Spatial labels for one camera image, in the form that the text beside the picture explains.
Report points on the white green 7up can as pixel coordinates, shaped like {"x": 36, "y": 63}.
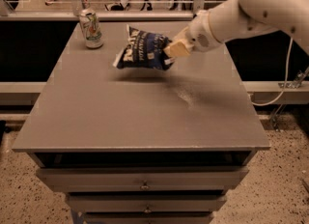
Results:
{"x": 90, "y": 28}

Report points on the bottom grey drawer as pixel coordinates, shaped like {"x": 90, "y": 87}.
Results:
{"x": 157, "y": 218}

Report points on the top grey drawer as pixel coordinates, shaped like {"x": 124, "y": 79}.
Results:
{"x": 144, "y": 180}

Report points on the middle grey drawer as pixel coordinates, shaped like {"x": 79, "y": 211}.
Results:
{"x": 146, "y": 203}

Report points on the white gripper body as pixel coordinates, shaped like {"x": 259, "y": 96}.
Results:
{"x": 199, "y": 34}

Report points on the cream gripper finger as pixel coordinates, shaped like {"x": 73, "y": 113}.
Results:
{"x": 182, "y": 36}
{"x": 180, "y": 48}

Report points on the grey drawer cabinet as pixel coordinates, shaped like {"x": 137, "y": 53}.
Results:
{"x": 91, "y": 115}

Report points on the grey drawer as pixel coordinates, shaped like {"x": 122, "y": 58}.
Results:
{"x": 146, "y": 203}
{"x": 157, "y": 218}
{"x": 144, "y": 180}

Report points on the blue potato chip bag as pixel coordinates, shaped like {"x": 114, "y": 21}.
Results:
{"x": 144, "y": 50}

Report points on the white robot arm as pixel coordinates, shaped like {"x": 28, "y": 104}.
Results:
{"x": 242, "y": 19}

